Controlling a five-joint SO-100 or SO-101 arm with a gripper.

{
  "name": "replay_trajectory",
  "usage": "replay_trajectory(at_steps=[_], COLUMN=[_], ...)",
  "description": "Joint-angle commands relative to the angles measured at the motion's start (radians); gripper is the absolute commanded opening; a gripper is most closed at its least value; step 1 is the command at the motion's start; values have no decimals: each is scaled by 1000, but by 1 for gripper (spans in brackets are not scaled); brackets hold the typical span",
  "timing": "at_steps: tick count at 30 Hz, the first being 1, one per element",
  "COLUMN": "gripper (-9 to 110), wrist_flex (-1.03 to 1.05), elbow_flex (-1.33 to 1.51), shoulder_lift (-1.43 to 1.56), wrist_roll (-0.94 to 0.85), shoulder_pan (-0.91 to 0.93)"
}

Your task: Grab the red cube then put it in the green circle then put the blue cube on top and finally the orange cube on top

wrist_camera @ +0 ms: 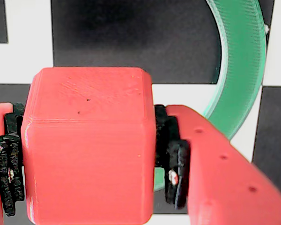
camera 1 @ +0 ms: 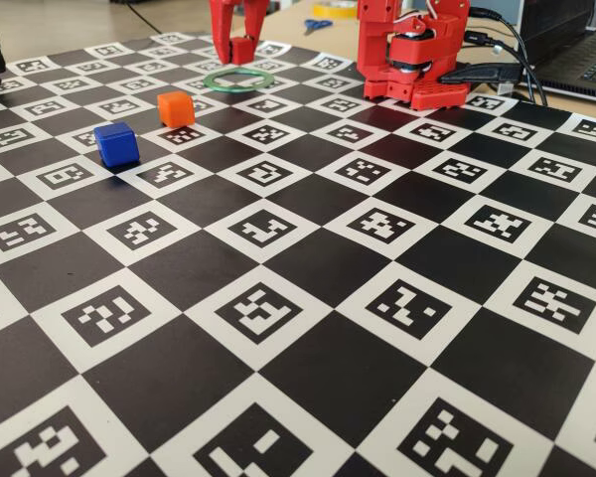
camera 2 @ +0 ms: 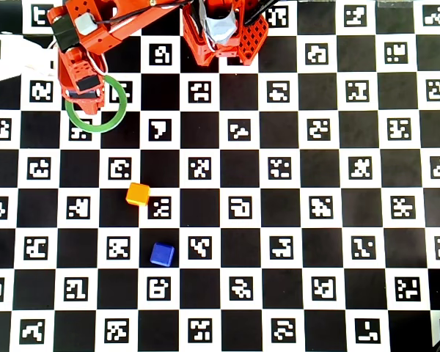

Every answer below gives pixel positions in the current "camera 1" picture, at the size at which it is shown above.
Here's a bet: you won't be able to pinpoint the black white marker board mat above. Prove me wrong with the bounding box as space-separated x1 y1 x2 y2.
0 30 596 477

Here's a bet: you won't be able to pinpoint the flat black power connector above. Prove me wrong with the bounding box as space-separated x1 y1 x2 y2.
439 62 522 85

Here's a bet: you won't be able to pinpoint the black laptop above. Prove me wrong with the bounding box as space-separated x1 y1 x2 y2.
519 0 596 104

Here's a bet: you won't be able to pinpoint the green ring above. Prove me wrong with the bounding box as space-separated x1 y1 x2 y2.
202 68 275 94

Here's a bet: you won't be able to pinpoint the blue handled scissors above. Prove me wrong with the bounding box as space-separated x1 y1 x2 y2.
302 18 334 37

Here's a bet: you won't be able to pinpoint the yellow tape roll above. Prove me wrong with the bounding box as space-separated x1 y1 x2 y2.
312 0 358 19

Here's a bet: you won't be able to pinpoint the orange cube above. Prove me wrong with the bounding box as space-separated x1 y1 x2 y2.
157 90 197 128

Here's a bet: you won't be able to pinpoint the black cable with plug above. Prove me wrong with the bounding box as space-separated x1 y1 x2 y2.
469 7 551 106
464 30 537 103

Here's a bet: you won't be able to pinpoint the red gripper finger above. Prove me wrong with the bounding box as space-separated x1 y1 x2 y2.
243 0 271 45
209 0 236 65

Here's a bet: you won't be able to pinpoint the red cube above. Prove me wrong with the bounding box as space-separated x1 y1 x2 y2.
229 36 257 65

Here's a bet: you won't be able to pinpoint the blue cube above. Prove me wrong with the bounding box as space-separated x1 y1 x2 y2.
93 121 140 167

